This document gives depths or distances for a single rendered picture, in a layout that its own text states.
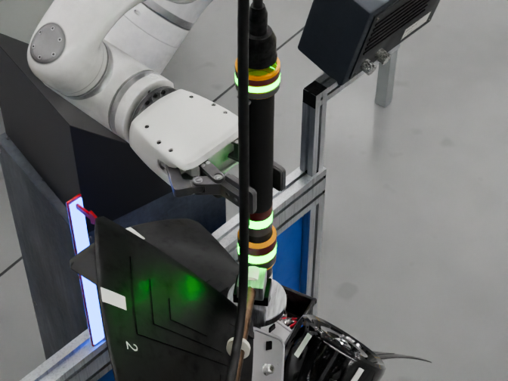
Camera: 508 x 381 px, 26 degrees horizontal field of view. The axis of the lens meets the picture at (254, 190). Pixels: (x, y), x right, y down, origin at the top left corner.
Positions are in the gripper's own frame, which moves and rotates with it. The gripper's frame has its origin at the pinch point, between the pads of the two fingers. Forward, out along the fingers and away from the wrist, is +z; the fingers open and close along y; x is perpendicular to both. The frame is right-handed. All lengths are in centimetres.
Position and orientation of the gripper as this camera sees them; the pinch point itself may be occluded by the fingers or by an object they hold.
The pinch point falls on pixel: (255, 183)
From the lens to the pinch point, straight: 115.8
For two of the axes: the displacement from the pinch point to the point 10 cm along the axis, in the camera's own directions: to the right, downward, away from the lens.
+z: 7.3, 4.9, -4.8
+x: 0.0, -7.0, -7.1
